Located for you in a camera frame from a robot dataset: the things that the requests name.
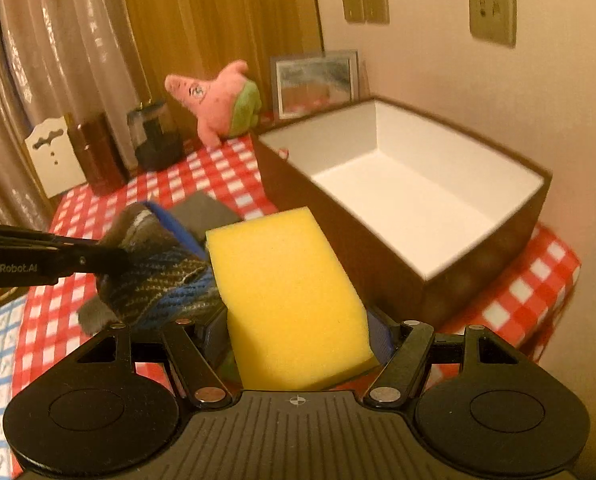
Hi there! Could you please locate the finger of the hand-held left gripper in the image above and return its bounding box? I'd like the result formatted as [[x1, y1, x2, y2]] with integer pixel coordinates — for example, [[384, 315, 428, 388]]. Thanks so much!
[[0, 220, 102, 252], [28, 245, 132, 279]]

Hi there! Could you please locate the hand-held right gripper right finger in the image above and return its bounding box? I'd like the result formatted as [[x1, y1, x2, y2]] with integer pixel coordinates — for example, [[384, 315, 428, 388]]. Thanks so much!
[[366, 310, 523, 407]]

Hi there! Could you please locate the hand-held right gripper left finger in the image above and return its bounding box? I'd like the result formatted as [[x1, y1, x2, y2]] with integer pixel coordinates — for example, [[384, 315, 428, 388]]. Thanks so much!
[[76, 304, 231, 408]]

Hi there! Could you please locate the dark woven-pattern fabric item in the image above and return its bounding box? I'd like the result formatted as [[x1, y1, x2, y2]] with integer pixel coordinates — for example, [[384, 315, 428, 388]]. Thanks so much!
[[77, 202, 229, 334]]

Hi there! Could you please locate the yellow sponge block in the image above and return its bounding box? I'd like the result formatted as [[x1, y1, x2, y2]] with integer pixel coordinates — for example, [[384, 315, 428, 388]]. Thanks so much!
[[205, 207, 381, 391]]

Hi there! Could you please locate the brown box with white inside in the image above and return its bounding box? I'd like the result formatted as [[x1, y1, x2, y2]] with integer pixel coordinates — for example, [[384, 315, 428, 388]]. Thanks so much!
[[250, 96, 553, 329]]

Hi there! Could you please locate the dark grey cloth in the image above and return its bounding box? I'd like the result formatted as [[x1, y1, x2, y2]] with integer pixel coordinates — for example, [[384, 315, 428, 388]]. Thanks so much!
[[170, 191, 241, 234]]

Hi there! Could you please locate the white wooden chair back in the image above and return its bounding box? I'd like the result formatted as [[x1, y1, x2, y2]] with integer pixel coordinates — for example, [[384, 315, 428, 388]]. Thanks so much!
[[24, 115, 87, 199]]

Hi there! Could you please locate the brown cylindrical jar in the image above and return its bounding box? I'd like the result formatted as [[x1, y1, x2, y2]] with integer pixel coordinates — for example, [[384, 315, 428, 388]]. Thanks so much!
[[67, 112, 129, 196]]

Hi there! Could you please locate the glass jar with black base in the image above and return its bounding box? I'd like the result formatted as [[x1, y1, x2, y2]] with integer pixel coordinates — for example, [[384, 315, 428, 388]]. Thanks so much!
[[126, 99, 185, 172]]

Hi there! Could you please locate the red white checked tablecloth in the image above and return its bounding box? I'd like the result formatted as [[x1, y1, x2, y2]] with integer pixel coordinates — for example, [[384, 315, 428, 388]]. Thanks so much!
[[12, 135, 582, 397]]

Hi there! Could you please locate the sheer beige curtain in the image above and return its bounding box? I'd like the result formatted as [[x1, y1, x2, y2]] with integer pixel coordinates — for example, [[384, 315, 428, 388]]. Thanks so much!
[[0, 0, 155, 222]]

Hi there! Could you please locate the pink starfish plush toy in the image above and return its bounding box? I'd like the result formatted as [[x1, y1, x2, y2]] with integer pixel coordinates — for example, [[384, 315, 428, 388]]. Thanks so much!
[[164, 60, 264, 149]]

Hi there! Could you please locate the silver picture frame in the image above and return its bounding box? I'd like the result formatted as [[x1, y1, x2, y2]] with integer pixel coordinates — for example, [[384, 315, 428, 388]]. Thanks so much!
[[270, 50, 361, 120]]

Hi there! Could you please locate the large beige wall socket plate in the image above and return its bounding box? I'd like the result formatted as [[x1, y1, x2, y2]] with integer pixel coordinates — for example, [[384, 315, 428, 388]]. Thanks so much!
[[468, 0, 518, 49]]

